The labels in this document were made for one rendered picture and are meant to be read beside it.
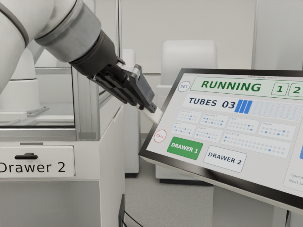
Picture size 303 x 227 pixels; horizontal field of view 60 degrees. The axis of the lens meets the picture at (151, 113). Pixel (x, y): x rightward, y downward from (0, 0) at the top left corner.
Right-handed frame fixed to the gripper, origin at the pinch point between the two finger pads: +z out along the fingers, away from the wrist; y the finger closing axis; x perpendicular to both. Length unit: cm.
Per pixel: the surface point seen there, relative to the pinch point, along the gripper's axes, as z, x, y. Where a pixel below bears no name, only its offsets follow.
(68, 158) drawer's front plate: 18.0, 12.8, 43.3
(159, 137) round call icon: 17.1, -0.6, 8.7
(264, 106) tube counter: 17.2, -12.9, -16.6
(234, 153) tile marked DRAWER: 17.0, -0.2, -13.0
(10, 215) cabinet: 21, 39, 63
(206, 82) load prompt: 17.3, -19.7, 1.0
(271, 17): 123, -162, 35
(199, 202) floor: 184, -9, 74
